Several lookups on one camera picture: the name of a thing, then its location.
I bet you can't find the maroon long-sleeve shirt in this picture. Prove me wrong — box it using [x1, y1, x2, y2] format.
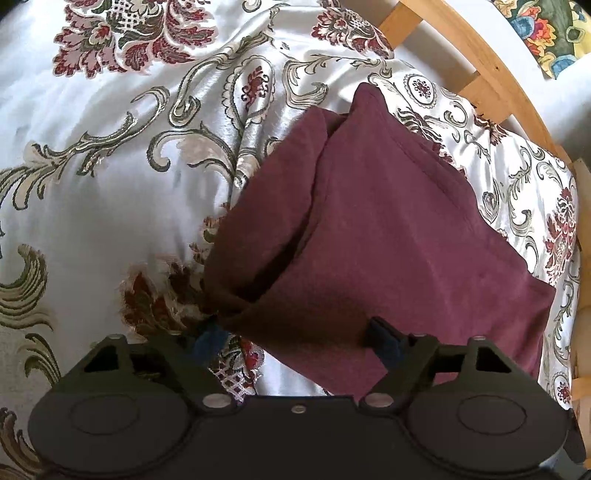
[202, 83, 555, 397]

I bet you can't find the white floral bedspread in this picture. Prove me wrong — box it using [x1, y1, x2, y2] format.
[1, 1, 580, 479]

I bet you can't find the wooden bed frame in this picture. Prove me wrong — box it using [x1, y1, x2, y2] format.
[380, 1, 590, 421]

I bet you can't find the colourful floral wall poster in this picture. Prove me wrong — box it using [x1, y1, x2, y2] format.
[492, 0, 590, 79]

